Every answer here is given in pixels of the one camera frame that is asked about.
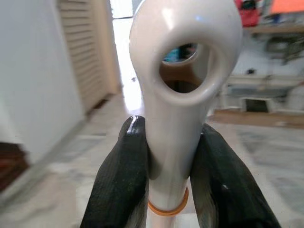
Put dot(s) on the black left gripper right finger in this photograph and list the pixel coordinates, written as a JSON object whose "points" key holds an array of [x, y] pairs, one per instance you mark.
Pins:
{"points": [[225, 185]]}

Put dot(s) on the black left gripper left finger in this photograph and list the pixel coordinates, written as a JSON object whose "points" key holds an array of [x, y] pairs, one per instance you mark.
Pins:
{"points": [[118, 180]]}

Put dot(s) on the white low console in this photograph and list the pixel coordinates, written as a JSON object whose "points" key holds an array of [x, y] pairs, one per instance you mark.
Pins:
{"points": [[261, 95]]}

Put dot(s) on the dark brown wooden furniture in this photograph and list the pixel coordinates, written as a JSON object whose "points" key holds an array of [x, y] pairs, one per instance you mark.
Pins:
{"points": [[10, 166]]}

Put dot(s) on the round wooden table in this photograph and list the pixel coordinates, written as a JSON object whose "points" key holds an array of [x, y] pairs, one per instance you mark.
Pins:
{"points": [[175, 71]]}

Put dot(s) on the beige louvered door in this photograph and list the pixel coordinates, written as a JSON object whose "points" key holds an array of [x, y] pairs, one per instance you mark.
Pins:
{"points": [[85, 52]]}

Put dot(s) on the red bag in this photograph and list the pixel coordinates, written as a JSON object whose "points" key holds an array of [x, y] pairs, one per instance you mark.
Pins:
{"points": [[248, 14]]}

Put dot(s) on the orange sheet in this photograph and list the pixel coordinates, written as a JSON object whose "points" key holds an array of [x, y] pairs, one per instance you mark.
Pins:
{"points": [[287, 6]]}

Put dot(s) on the wooden wall shelf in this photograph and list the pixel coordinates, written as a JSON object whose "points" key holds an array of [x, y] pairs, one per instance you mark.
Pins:
{"points": [[275, 28]]}

